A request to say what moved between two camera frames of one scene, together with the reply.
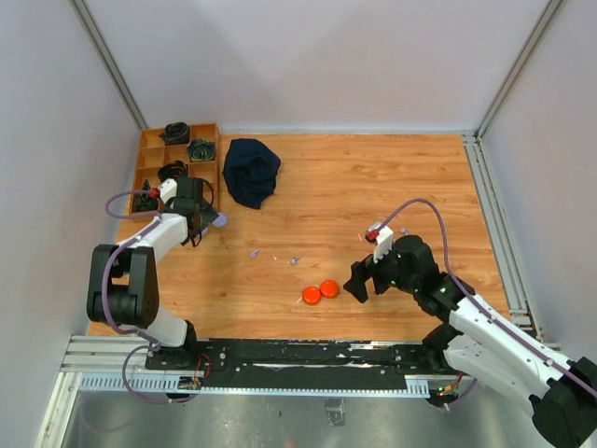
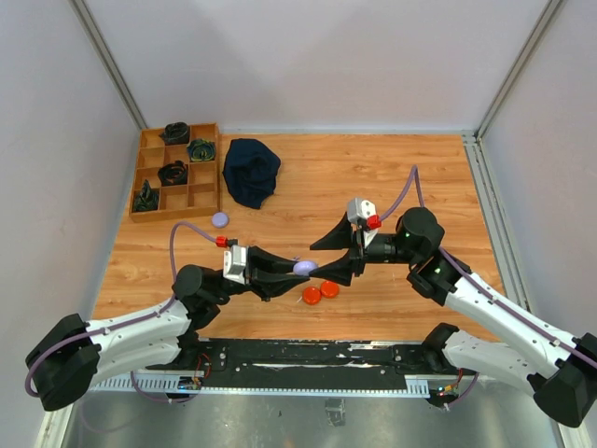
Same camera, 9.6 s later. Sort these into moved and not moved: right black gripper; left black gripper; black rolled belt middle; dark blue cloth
Moved: right black gripper; left black gripper
Not moved: dark blue cloth; black rolled belt middle
